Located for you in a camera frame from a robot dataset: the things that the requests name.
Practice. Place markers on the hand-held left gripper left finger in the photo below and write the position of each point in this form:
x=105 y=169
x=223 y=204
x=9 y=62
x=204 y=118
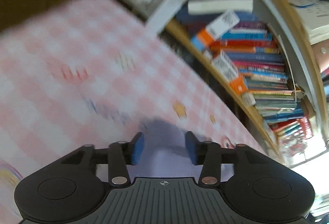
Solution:
x=138 y=148

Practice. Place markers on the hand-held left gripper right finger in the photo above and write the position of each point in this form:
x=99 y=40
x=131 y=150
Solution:
x=191 y=148

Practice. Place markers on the purple and pink sweater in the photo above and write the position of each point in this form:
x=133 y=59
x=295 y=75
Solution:
x=164 y=152

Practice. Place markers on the white charger block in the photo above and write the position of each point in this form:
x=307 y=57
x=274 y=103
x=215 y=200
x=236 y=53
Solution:
x=248 y=99

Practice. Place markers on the white orange toothpaste box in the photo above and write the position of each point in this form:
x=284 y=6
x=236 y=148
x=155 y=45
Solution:
x=218 y=28
x=228 y=69

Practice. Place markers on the row of colourful books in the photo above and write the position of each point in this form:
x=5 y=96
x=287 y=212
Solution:
x=259 y=69

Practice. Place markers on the colourful candy decoration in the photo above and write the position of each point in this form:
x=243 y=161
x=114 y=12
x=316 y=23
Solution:
x=295 y=148

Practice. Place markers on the pink checkered printed table mat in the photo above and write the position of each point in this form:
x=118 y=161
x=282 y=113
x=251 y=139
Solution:
x=64 y=59

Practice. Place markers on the thick white book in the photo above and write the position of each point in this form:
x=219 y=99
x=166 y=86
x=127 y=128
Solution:
x=221 y=5

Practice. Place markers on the pink container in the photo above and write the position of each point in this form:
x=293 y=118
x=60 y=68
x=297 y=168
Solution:
x=323 y=59

